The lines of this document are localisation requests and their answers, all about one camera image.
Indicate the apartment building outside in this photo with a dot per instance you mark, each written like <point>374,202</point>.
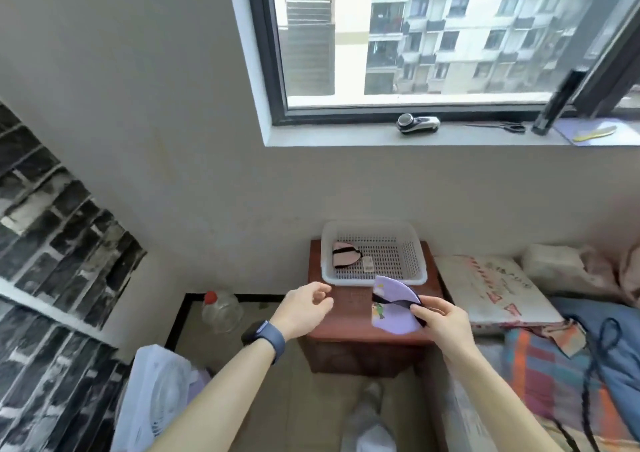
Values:
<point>475,16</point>

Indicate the dark framed window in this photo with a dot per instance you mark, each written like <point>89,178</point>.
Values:
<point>267,41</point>

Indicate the person's left hand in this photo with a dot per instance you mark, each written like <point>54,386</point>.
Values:
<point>300,311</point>

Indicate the purple eye mask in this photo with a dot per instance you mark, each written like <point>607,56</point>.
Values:
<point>395,319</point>

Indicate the pink eye mask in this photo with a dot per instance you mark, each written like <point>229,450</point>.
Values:
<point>345,256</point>

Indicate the beige crumpled paper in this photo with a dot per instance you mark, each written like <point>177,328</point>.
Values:
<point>565,336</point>

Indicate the brown wooden stool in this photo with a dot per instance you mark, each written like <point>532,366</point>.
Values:
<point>350,316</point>

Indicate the purple paper sheet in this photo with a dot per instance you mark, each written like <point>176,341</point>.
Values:
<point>565,131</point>

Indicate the silver electric shaver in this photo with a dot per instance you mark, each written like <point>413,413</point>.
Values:
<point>420,124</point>

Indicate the black cylindrical tool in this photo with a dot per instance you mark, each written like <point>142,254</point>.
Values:
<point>555,106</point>

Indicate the person's white trousers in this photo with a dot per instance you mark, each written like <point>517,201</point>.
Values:
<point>367,431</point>

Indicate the person's right forearm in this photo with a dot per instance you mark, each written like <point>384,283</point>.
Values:
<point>505,406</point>

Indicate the white plastic basket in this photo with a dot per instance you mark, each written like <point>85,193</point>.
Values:
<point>395,261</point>

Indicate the white plastic bag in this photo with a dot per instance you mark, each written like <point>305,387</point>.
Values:
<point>555,266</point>

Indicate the red capped plastic bottle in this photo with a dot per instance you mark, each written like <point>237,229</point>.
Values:
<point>222,311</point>

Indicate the yellow shoe insole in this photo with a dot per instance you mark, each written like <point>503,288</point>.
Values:
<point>595,133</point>

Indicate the grey concrete windowsill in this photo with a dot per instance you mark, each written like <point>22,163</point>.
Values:
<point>350,135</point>

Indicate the person's right hand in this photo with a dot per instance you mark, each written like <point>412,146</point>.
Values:
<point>450,331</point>

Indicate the person's left forearm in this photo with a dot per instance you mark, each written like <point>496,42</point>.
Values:
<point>215,401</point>

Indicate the black smartwatch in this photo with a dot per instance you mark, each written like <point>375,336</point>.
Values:
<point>270,339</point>

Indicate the white and lilac fan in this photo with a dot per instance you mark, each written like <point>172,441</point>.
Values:
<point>150,396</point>

